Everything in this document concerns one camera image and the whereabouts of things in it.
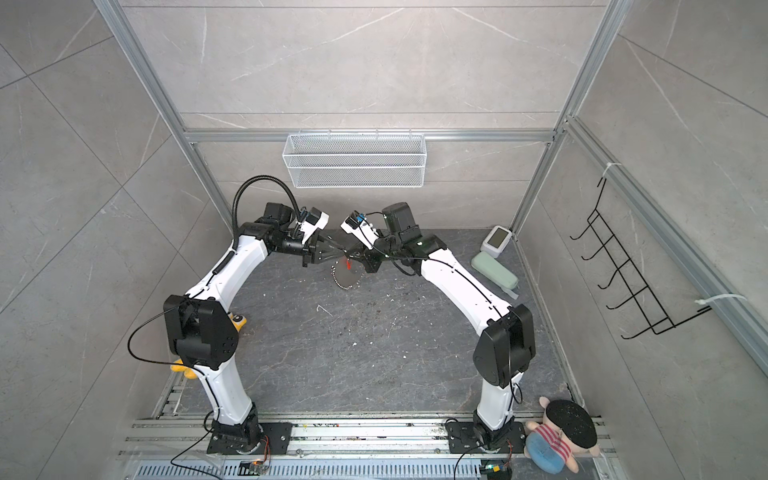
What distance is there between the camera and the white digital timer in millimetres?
1119

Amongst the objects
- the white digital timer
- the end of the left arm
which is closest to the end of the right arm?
the end of the left arm

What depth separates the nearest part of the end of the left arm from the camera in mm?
726

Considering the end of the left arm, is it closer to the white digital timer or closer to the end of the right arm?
the end of the right arm

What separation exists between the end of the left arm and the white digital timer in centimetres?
60
